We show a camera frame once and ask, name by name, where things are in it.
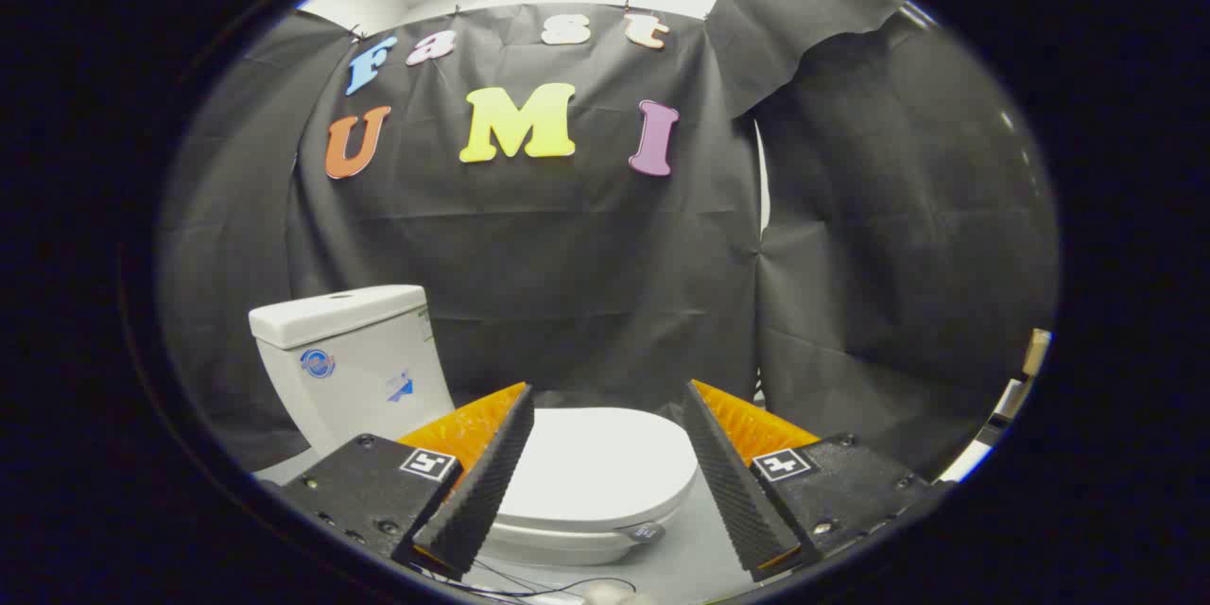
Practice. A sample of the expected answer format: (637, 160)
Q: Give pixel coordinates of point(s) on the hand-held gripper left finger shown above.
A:
(487, 482)

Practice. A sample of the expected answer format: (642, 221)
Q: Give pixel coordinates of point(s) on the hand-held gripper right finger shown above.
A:
(733, 482)

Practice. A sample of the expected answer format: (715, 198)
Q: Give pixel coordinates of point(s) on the white toilet lid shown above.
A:
(605, 463)

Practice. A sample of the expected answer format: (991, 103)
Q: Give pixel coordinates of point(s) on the black backdrop cloth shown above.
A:
(567, 255)

